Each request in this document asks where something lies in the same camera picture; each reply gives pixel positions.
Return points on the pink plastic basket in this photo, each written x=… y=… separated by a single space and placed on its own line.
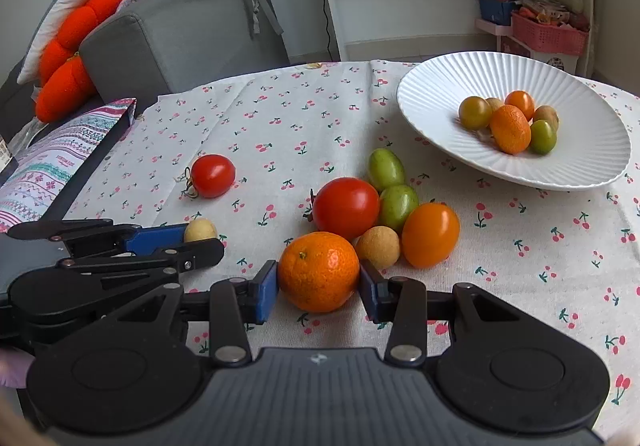
x=550 y=38

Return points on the olive brown tomato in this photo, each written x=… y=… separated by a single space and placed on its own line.
x=475 y=112

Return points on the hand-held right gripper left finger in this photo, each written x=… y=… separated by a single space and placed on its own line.
x=265 y=293

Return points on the small red tomato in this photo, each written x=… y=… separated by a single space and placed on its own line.
x=214 y=175

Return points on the tan longan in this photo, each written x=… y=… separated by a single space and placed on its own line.
x=200 y=229
x=546 y=115
x=378 y=246
x=496 y=103

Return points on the orange plush cushion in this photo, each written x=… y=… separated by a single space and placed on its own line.
x=65 y=76

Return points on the white bookshelf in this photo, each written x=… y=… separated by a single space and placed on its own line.
x=330 y=1

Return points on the patterned striped box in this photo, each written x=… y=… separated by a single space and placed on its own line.
x=50 y=161

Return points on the pile of colourful packets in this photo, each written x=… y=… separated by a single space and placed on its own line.
x=542 y=8

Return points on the blue storage bin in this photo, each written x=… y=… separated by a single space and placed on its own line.
x=495 y=11

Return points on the orange tomato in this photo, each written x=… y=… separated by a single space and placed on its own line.
x=431 y=234
x=521 y=102

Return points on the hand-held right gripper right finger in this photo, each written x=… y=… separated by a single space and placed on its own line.
x=371 y=293

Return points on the grey sofa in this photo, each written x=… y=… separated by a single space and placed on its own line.
x=175 y=41

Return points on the small mandarin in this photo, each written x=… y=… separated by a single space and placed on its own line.
x=510 y=128

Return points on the white printed box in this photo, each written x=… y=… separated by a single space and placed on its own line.
x=530 y=57

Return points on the oval light green tomato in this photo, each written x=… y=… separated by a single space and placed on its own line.
x=386 y=168

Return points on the cherry print tablecloth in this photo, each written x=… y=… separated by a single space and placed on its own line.
x=300 y=126

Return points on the large red tomato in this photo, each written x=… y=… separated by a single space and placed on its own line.
x=346 y=208

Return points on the round green tomato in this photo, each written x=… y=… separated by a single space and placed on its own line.
x=398 y=206

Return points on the large mandarin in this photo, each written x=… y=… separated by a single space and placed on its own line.
x=318 y=271

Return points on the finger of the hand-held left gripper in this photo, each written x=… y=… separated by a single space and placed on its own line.
x=155 y=238
x=200 y=253

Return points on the white ribbed plate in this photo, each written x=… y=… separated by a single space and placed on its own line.
x=435 y=91

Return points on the dark green tomato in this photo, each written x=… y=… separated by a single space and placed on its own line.
x=543 y=137

